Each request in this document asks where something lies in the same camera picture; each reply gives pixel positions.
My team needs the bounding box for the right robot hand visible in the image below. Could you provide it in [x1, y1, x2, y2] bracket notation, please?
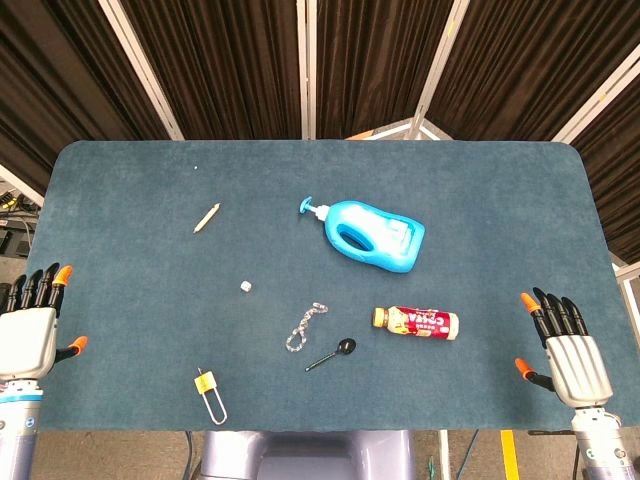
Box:
[514, 286, 614, 411]

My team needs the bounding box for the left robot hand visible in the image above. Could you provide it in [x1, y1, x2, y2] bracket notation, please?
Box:
[0, 263, 89, 381]

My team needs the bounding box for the lavender robot base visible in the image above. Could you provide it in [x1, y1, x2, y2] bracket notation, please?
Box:
[198, 429, 417, 480]

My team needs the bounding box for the yellow floor tape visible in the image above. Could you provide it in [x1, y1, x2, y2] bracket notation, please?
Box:
[500, 429, 519, 480]

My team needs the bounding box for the red label drink bottle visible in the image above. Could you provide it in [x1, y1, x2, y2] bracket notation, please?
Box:
[371, 305, 460, 342]

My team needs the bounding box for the yellow long shackle padlock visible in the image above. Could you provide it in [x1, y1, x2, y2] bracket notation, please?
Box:
[193, 368, 229, 426]

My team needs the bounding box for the beige wooden pencil stub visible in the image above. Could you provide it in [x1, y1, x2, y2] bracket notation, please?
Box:
[192, 201, 222, 235]

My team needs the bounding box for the blue detergent pump bottle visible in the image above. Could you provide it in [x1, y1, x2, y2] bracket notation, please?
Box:
[299, 195, 427, 274]

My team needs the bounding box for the black plastic spoon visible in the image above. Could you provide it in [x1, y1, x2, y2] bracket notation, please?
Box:
[304, 337, 358, 373]

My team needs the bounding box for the blue felt table mat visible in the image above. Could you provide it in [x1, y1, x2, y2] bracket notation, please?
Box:
[22, 139, 623, 433]

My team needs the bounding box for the black pleated curtain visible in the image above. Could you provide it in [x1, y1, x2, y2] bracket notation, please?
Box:
[0, 0, 640, 266]

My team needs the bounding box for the white metal frame bar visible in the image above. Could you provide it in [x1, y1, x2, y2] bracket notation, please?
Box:
[551, 55, 640, 144]
[0, 163, 45, 207]
[295, 0, 318, 141]
[611, 252, 640, 351]
[408, 0, 471, 140]
[97, 0, 185, 141]

